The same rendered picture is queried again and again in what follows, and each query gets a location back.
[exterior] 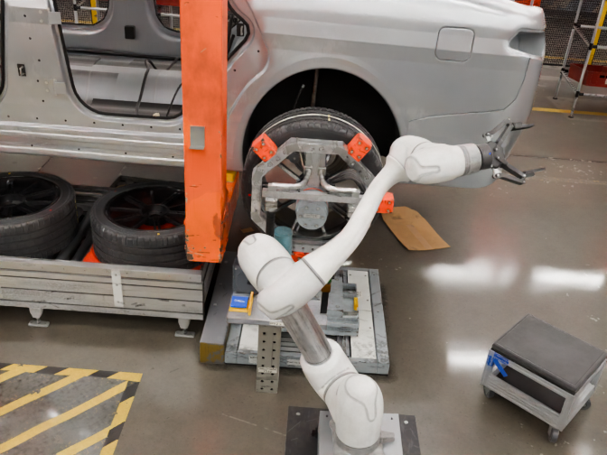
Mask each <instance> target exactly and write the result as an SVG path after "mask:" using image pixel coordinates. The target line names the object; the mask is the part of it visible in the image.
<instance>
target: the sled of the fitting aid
mask: <svg viewBox="0 0 607 455"><path fill-rule="evenodd" d="M342 293H343V316H342V318H340V317H327V330H322V331H323V333H324V334H329V335H342V336H354V337H358V335H359V328H360V318H359V303H358V292H357V284H356V283H342Z"/></svg>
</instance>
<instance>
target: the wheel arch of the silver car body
mask: <svg viewBox="0 0 607 455"><path fill-rule="evenodd" d="M315 69H319V77H318V85H317V92H316V99H315V107H320V108H322V107H324V108H327V109H328V108H329V109H333V110H334V111H335V110H336V111H339V113H340V112H342V113H343V114H344V115H347V116H350V117H351V118H352V119H355V120H356V121H357V122H358V123H360V124H361V125H362V126H363V127H364V128H365V129H366V130H367V132H369V134H370V135H371V136H372V138H373V140H374V141H375V143H376V146H377V147H378V150H379V153H380V156H385V157H387V156H388V155H389V150H390V147H391V145H392V144H393V143H394V142H395V141H396V140H397V139H398V138H400V137H402V133H401V129H400V125H399V123H398V120H397V116H396V114H395V112H394V110H393V108H392V106H391V105H390V104H389V102H388V100H387V99H386V98H385V97H384V95H383V94H382V93H381V92H380V91H379V90H378V89H377V88H376V87H375V86H374V85H373V84H371V83H370V82H369V81H367V80H366V79H364V78H362V77H361V76H359V75H357V74H355V73H353V72H351V71H348V70H343V69H339V68H334V67H313V68H308V69H304V70H298V71H296V72H294V73H291V74H289V75H287V76H285V77H283V78H282V79H280V80H278V81H277V82H276V83H275V84H273V85H272V86H271V87H270V88H269V89H268V90H267V91H266V92H265V93H264V94H263V95H262V96H261V97H260V98H259V100H258V101H257V102H256V104H255V105H254V106H253V108H252V110H251V111H250V113H249V115H248V117H247V121H246V123H245V126H244V129H243V133H242V136H241V142H240V151H239V158H240V166H241V171H243V168H244V165H245V161H246V158H247V152H248V149H249V147H250V145H251V144H252V142H253V140H254V138H255V137H256V135H257V134H258V132H259V131H260V130H261V129H262V128H263V127H264V126H265V125H267V123H268V122H270V121H271V120H273V119H274V118H275V117H278V116H280V115H282V114H283V113H285V112H287V113H288V111H291V110H293V106H294V102H295V100H296V97H297V95H298V93H299V91H300V89H301V87H302V85H303V84H304V88H303V90H302V92H301V94H300V96H299V98H298V100H297V102H296V105H295V108H294V110H296V109H297V108H299V109H300V108H302V107H303V108H306V107H310V106H311V102H312V94H313V80H314V72H315Z"/></svg>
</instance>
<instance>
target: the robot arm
mask: <svg viewBox="0 0 607 455"><path fill-rule="evenodd" d="M510 120H511V119H510V117H508V118H506V119H504V120H503V121H502V122H500V123H499V124H498V125H497V126H495V127H494V128H493V129H492V130H490V131H489V132H487V133H485V134H483V135H482V137H483V138H485V140H486V144H461V145H459V144H458V145H454V146H452V145H447V144H434V143H431V142H430V141H428V140H426V139H424V138H421V137H417V136H412V135H407V136H402V137H400V138H398V139H397V140H396V141H395V142H394V143H393V144H392V145H391V147H390V150H389V155H388V156H387V162H386V165H385V167H384V168H383V169H382V170H381V172H380V173H379V174H378V175H377V176H376V178H375V179H374V180H373V181H372V183H371V184H370V185H369V187H368V189H367V190H366V192H365V194H364V195H363V197H362V199H361V201H360V203H359V205H358V207H357V208H356V209H355V211H354V213H353V214H352V216H351V218H350V220H349V222H348V223H347V225H346V226H345V228H344V229H343V230H342V231H341V232H340V234H339V235H338V236H336V237H335V238H334V239H333V240H331V241H330V242H328V243H327V244H325V245H324V246H321V247H320V248H318V249H316V250H315V251H313V252H311V253H310V254H308V255H306V256H304V257H303V258H301V259H300V260H299V261H297V262H295V261H294V260H293V258H292V257H291V256H290V255H289V253H288V252H287V251H286V250H285V248H284V247H283V246H282V245H281V244H280V243H279V242H278V241H277V240H275V239H274V238H273V237H271V236H268V235H265V234H260V233H256V234H253V235H249V236H247V237H246V238H244V239H243V241H242V242H241V244H240V245H239V247H238V263H239V265H240V267H241V269H242V271H243V272H244V274H245V275H246V277H247V279H248V280H249V281H250V283H251V284H252V285H253V286H254V287H255V289H256V290H257V291H258V292H259V294H258V295H257V307H258V308H259V309H260V310H261V311H262V312H263V313H264V314H265V315H266V316H267V317H268V318H269V319H270V320H279V319H281V321H282V322H283V323H284V325H285V327H286V329H287V330H288V332H289V334H290V335H291V337H292V339H293V340H294V342H295V344H296V346H297V347H298V348H299V350H300V351H301V353H302V355H301V358H300V363H301V366H302V369H303V372H304V374H305V376H306V378H307V380H308V381H309V383H310V384H311V386H312V387H313V389H314V390H315V392H316V393H317V394H318V395H319V396H320V397H321V399H322V400H323V401H324V402H325V403H326V404H327V406H328V408H329V411H330V413H331V415H332V420H330V427H331V429H332V442H333V455H386V454H385V452H384V451H383V447H382V443H387V442H392V441H394V440H395V438H394V437H395V434H394V433H393V432H385V431H381V426H382V420H383V396H382V394H381V391H380V389H379V387H378V385H377V383H376V382H375V381H374V380H373V379H372V378H370V377H369V376H365V375H362V374H358V372H357V370H356V369H355V368H354V366H353V365H352V364H351V362H350V361H349V359H348V358H347V356H346V355H345V353H344V352H343V350H342V349H341V347H340V346H339V344H338V343H337V342H336V341H334V340H333V339H327V338H326V337H325V335H324V333H323V331H322V329H321V327H320V325H319V323H318V321H317V320H316V319H315V317H314V315H313V313H312V311H311V309H310V307H309V305H308V304H307V302H308V301H310V300H311V299H312V298H313V297H314V296H315V295H316V294H317V293H318V292H319V291H320V290H321V289H322V288H323V286H324V285H325V284H327V283H328V282H329V280H330V279H331V278H332V276H333V275H334V274H335V273H336V271H337V270H338V269H339V268H340V267H341V265H342V264H343V263H344V262H345V261H346V259H347V258H348V257H349V256H350V255H351V254H352V252H353V251H354V250H355V249H356V247H357V246H358V245H359V244H360V242H361V240H362V239H363V237H364V236H365V235H366V233H367V231H368V229H369V226H370V224H371V221H372V219H373V218H374V216H375V214H376V212H377V210H378V207H379V204H380V202H381V201H382V199H383V197H384V196H385V194H386V192H387V191H388V190H389V189H390V188H391V187H392V186H393V185H395V184H396V183H398V182H400V181H406V182H409V181H413V182H416V183H423V184H432V183H439V182H444V181H450V180H453V179H455V178H456V177H460V176H464V175H469V174H472V173H476V172H478V171H480V170H486V169H492V170H493V175H492V178H493V179H502V180H504V181H509V182H512V183H515V184H517V185H522V184H525V183H526V181H525V179H526V178H529V177H533V176H534V175H535V174H534V172H542V171H544V170H545V169H546V168H545V167H544V168H539V169H534V170H529V171H524V172H522V171H520V170H519V169H517V168H515V167H514V166H512V165H511V164H509V162H507V161H506V160H505V154H504V152H503V148H502V147H501V145H502V144H503V141H504V140H505V138H506V137H507V135H508V134H509V132H510V131H516V130H521V129H527V128H530V127H532V126H534V125H535V123H534V124H528V125H522V123H521V122H518V123H514V122H513V123H512V122H511V121H510ZM504 125H506V127H505V129H504V130H503V131H502V133H501V134H500V136H499V138H498V139H497V140H496V142H492V141H491V140H490V139H491V138H492V137H493V135H494V134H496V133H497V132H498V131H499V130H500V129H501V128H502V127H503V126H504ZM499 167H500V168H502V169H504V170H506V171H507V172H509V173H511V174H512V175H514V176H516V177H514V176H512V175H509V174H506V173H501V171H498V168H499Z"/></svg>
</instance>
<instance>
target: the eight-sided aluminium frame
mask: <svg viewBox="0 0 607 455"><path fill-rule="evenodd" d="M311 147H312V148H311ZM321 148H322V149H321ZM292 152H303V153H306V152H313V153H327V154H338V155H339V156H340V157H341V158H342V160H343V161H344V162H346V163H347V164H348V165H349V166H350V167H351V169H354V170H356V171H357V172H358V174H359V175H360V178H361V179H362V181H363V182H364V183H365V185H366V190H367V189H368V187H369V185H370V184H371V183H372V181H373V180H374V179H375V176H374V175H373V174H372V172H370V171H369V169H368V168H367V167H366V166H365V165H364V164H363V163H362V162H361V161H359V162H357V161H356V160H355V159H354V158H353V157H352V156H350V155H349V154H348V146H347V145H346V144H345V143H344V142H343V141H337V140H336V141H333V140H320V139H308V138H298V137H296V138H295V137H291V138H290V139H288V140H287V141H285V143H284V144H282V145H281V146H280V147H278V148H277V152H276V154H275V155H274V156H273V157H272V158H270V159H269V160H268V161H267V162H264V161H262V162H261V163H258V164H257V166H256V167H255V168H254V169H253V172H252V179H251V180H252V192H251V212H250V214H251V219H252V220H253V221H254V222H255V223H256V224H257V225H258V226H259V227H260V228H261V229H262V230H263V231H264V232H265V233H266V214H265V213H264V212H263V211H262V210H261V194H262V177H263V176H264V175H265V174H267V173H268V172H269V171H271V170H272V169H273V168H274V167H276V166H277V165H278V164H279V163H280V162H281V161H283V159H285V158H286V157H287V156H288V155H290V154H291V153H292ZM339 234H340V233H339ZM339 234H338V235H339ZM338 235H337V236H338ZM335 237H336V236H335ZM333 239H334V237H333V238H332V239H331V240H333ZM331 240H320V239H308V238H295V237H292V251H296V252H304V253H311V252H313V251H315V250H316V249H318V248H320V247H321V246H324V245H325V244H327V243H328V242H330V241H331ZM303 247H304V248H303Z"/></svg>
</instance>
